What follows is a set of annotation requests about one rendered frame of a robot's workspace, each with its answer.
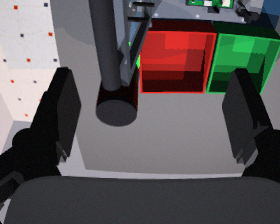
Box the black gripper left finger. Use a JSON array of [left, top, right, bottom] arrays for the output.
[[0, 67, 81, 210]]

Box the red open-top bin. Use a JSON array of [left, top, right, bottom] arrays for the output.
[[139, 20, 217, 93]]

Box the green circuit board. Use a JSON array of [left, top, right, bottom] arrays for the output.
[[189, 0, 233, 8]]

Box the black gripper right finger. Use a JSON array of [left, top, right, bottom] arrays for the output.
[[222, 68, 280, 183]]

